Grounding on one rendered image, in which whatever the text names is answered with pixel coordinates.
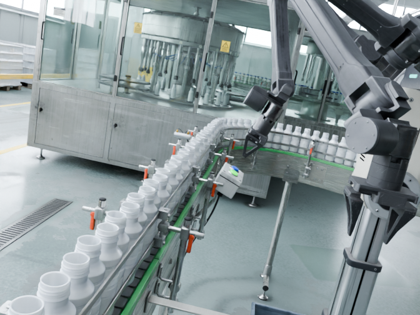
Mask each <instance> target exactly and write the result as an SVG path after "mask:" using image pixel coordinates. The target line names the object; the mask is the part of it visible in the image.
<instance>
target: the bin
mask: <svg viewBox="0 0 420 315"><path fill-rule="evenodd" d="M151 293H152V291H150V292H149V294H148V296H147V299H146V305H145V310H144V313H146V311H147V310H148V307H149V304H150V303H151V304H156V305H159V306H164V307H167V308H171V309H176V310H179V311H184V312H187V313H191V314H196V315H229V314H224V313H221V312H217V311H212V310H209V309H204V308H201V307H197V306H192V305H189V304H184V303H181V302H177V301H172V300H169V299H164V298H161V297H157V296H152V295H151ZM251 315H305V314H301V313H298V312H293V311H288V310H285V309H280V308H277V307H272V306H268V305H265V304H260V303H257V302H252V304H251Z"/></svg>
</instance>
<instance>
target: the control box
mask: <svg viewBox="0 0 420 315"><path fill-rule="evenodd" d="M231 169H232V170H234V169H233V168H232V167H231V165H230V164H228V163H227V162H225V164H224V166H223V167H222V169H221V170H220V172H219V174H218V175H217V176H216V179H215V181H216V182H219V183H224V186H223V187H222V186H217V187H216V190H217V192H216V195H215V197H214V198H213V199H212V200H211V201H210V202H209V205H208V208H209V207H210V206H211V205H212V204H213V203H215V202H216V203H215V205H214V207H213V209H212V211H211V213H210V215H209V217H208V218H207V222H208V221H209V219H210V217H211V216H212V214H213V212H214V210H215V208H216V206H217V203H218V201H219V197H222V195H225V196H227V197H228V198H230V199H232V198H233V196H234V195H235V193H236V191H237V190H238V188H239V186H240V185H241V184H242V181H243V176H244V173H243V172H241V171H240V170H239V171H236V172H237V175H234V174H233V173H231V172H230V170H231ZM234 171H235V170H234ZM202 212H203V208H202V209H201V210H200V211H199V212H198V213H197V214H195V213H196V212H194V214H193V215H194V216H197V217H199V216H200V215H201V214H202ZM191 219H192V221H191V227H192V226H193V223H194V221H195V220H196V218H193V217H192V218H191ZM207 222H206V224H207ZM206 224H205V225H206ZM205 225H204V226H205Z"/></svg>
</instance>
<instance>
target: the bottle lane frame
mask: <svg viewBox="0 0 420 315"><path fill-rule="evenodd" d="M218 160H219V156H215V157H214V159H213V160H212V161H213V163H212V164H210V165H209V167H208V168H207V171H206V172H205V173H204V175H203V177H202V179H208V178H209V175H210V172H214V173H215V172H216V166H217V163H218ZM206 188H207V183H205V182H199V184H198V185H197V187H196V189H197V190H196V191H195V193H192V195H191V197H190V198H189V201H188V202H187V204H186V205H185V207H184V209H183V210H182V212H181V213H180V215H179V217H178V218H177V220H176V222H174V225H173V226H174V227H177V228H182V226H183V224H184V218H185V217H190V218H192V216H191V215H190V214H191V208H192V206H194V207H193V208H194V211H193V214H194V212H196V210H197V208H199V211H200V210H201V209H202V207H203V205H204V200H205V196H206ZM179 236H180V233H177V232H172V231H169V233H168V235H167V236H166V239H165V242H166V243H165V245H163V247H160V248H159V249H158V252H157V253H156V255H155V256H154V258H153V260H152V261H151V262H150V263H149V266H148V268H147V269H146V271H145V273H144V275H143V276H142V278H141V279H139V283H138V285H137V286H136V288H133V289H134V291H133V293H132V294H131V296H130V298H127V303H126V305H125V306H124V308H123V309H120V310H121V313H120V314H119V315H152V314H153V312H154V309H155V307H156V304H151V303H150V304H149V307H148V309H147V311H146V313H144V310H145V305H146V299H147V296H148V294H149V292H150V291H152V293H151V295H152V296H157V297H158V295H157V294H155V293H154V292H155V288H156V283H157V281H158V279H159V283H160V285H159V291H158V292H159V293H160V294H162V293H163V291H164V288H165V286H166V284H167V282H164V281H161V280H160V278H159V277H158V271H159V266H160V264H161V263H162V267H163V269H162V273H161V276H162V278H164V279H169V277H170V275H171V273H172V271H173V269H174V267H175V265H176V261H177V257H178V251H179V245H180V241H181V240H180V238H179Z"/></svg>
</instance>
